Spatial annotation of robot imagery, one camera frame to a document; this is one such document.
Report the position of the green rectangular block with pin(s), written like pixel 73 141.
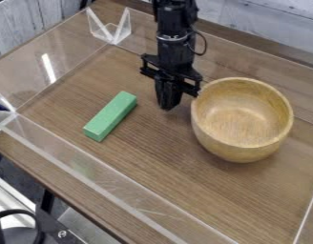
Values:
pixel 113 113

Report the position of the clear acrylic tray wall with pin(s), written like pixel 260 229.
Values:
pixel 148 184

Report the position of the clear acrylic corner bracket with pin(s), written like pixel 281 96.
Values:
pixel 112 33

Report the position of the black table leg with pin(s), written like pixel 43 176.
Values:
pixel 47 201

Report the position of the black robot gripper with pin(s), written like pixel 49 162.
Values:
pixel 172 69

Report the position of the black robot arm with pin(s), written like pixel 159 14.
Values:
pixel 176 16

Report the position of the light wooden bowl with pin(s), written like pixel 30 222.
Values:
pixel 242 118

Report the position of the grey metal base plate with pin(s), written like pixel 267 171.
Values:
pixel 86 229

